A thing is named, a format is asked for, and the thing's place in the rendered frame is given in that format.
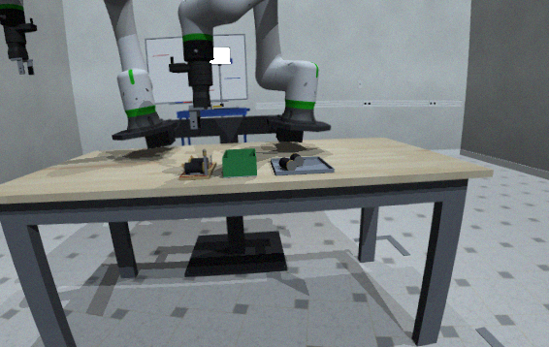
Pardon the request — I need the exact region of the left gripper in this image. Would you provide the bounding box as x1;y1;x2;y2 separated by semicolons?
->
169;40;214;130

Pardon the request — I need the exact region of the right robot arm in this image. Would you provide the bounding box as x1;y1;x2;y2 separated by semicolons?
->
0;0;163;132

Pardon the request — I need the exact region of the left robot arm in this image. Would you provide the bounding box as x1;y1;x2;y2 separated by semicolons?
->
178;0;319;124

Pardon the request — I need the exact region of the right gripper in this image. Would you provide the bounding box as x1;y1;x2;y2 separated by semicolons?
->
0;9;37;75

